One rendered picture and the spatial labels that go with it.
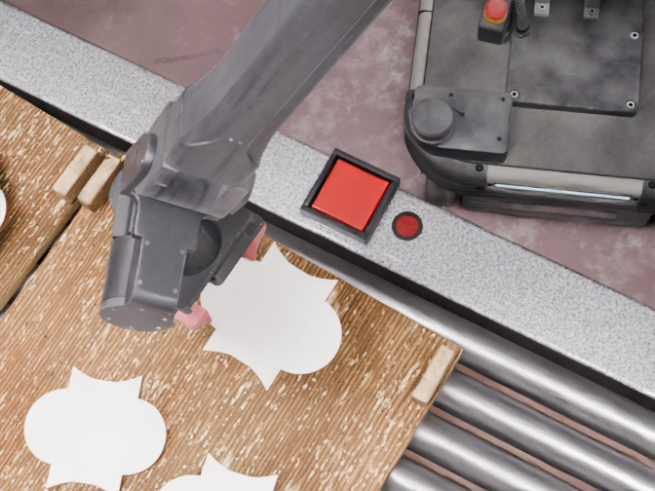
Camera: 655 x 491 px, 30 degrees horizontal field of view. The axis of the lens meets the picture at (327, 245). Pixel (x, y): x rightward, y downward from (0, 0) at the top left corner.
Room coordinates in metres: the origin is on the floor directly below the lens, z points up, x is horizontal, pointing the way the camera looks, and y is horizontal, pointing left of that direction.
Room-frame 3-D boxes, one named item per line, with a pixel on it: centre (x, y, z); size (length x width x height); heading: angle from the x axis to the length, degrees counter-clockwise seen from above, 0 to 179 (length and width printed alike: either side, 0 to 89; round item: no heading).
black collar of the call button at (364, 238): (0.46, -0.03, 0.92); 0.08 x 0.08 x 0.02; 51
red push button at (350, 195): (0.46, -0.03, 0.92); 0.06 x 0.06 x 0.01; 51
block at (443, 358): (0.25, -0.07, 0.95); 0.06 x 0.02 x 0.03; 137
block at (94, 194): (0.51, 0.21, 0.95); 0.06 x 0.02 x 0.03; 137
